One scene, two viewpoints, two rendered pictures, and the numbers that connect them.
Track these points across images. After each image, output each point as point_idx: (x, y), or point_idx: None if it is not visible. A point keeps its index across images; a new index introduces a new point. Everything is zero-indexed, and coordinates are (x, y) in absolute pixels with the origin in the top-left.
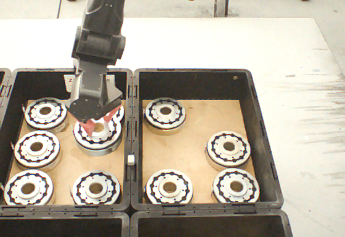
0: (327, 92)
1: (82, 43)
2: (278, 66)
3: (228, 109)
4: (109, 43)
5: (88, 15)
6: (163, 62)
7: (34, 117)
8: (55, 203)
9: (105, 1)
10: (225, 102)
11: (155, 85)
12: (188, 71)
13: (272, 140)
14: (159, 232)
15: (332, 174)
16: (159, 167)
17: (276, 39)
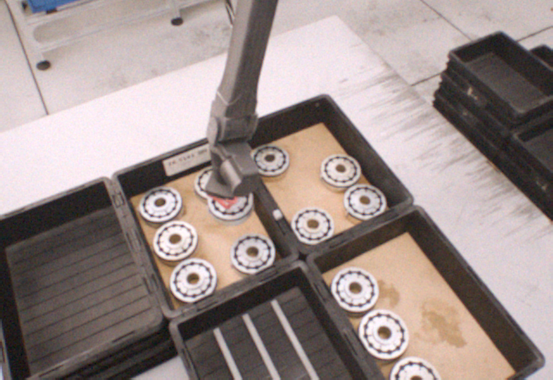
0: (381, 85)
1: (225, 131)
2: (328, 75)
3: (318, 135)
4: (248, 122)
5: (230, 106)
6: None
7: (153, 212)
8: (220, 281)
9: (244, 89)
10: (312, 129)
11: None
12: (276, 114)
13: None
14: (327, 263)
15: (418, 157)
16: (290, 211)
17: (314, 48)
